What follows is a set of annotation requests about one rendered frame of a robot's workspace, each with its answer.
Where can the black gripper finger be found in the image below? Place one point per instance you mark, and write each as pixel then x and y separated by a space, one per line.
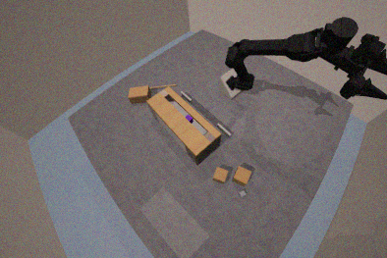
pixel 370 90
pixel 380 65

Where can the small purple block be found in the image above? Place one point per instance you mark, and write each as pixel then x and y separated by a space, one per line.
pixel 189 118

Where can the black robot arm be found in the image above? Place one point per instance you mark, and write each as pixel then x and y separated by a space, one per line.
pixel 330 42

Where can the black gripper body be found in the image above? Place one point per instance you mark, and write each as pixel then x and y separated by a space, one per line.
pixel 356 79

